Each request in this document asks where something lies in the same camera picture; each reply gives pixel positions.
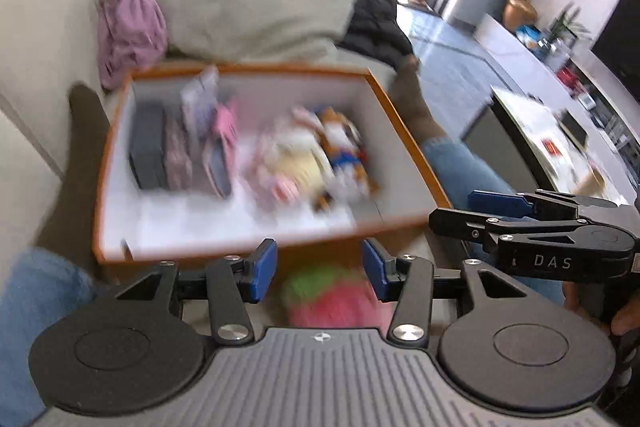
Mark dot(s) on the brown sock foot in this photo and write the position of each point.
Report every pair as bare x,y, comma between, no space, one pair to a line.
406,94

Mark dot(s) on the fox plush with blue hat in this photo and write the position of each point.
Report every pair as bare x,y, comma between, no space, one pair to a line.
341,141

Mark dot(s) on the orange cardboard storage box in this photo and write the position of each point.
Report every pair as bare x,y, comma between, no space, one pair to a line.
135,226

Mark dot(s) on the black jacket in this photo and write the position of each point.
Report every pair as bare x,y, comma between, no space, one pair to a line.
373,32

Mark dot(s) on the crocheted bunny doll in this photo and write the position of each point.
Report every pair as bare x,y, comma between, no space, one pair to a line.
289,165

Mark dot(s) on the right leg in blue jeans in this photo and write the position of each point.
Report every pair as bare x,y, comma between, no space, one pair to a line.
460,172

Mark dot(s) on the black television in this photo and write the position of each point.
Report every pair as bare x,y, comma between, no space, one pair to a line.
618,45

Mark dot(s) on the beige sofa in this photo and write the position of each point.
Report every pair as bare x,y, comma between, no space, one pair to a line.
46,46

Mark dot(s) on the white TV cabinet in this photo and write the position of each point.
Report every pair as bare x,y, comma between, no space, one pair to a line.
556,84

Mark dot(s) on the pink purple cloth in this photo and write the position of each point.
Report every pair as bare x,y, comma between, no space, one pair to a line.
131,34

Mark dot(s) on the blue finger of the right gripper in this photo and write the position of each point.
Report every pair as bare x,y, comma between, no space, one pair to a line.
499,204

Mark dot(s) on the white coffee table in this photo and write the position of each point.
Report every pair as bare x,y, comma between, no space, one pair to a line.
531,145

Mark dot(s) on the brown patterned box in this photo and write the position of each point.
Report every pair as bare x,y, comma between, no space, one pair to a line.
178,164

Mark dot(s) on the person's right hand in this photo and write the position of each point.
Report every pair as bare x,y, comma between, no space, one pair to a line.
613,307

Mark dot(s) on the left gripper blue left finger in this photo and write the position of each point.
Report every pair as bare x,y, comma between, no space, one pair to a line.
231,283

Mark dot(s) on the pink fluffy strawberry plush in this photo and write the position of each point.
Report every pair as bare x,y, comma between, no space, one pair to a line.
333,297

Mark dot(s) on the dark grey flat box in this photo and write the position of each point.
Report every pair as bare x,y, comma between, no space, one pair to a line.
147,146

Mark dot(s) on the left leg in blue jeans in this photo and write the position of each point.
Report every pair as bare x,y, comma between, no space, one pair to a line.
42,289

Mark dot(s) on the leg in blue jeans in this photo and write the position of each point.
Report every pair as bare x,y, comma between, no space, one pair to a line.
42,289
460,172

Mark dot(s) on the golden vase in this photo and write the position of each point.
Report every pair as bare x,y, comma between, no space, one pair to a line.
517,13

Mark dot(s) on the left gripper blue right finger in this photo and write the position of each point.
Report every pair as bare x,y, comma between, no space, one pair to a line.
407,281

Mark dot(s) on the pink card wallet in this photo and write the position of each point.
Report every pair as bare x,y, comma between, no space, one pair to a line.
221,148

